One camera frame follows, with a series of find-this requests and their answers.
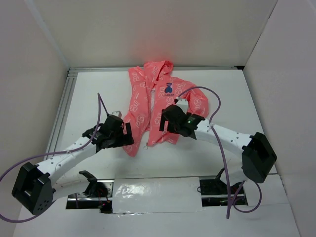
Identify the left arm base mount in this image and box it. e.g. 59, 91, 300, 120
66, 170, 114, 214

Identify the pink hooded kids jacket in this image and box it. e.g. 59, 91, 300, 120
123, 61, 209, 157

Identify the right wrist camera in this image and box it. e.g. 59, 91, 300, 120
174, 97, 189, 114

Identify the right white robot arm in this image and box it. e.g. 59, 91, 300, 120
159, 105, 277, 183

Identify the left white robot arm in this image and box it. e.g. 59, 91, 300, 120
12, 115, 134, 215

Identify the aluminium frame rail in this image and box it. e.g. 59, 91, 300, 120
46, 66, 251, 152

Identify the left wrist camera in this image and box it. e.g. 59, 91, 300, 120
111, 111, 122, 118

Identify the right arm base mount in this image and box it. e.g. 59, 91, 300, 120
197, 168, 248, 207

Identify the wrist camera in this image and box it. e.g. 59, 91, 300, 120
174, 97, 189, 114
111, 111, 122, 118

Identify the white taped base cover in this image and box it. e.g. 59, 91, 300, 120
112, 177, 202, 214

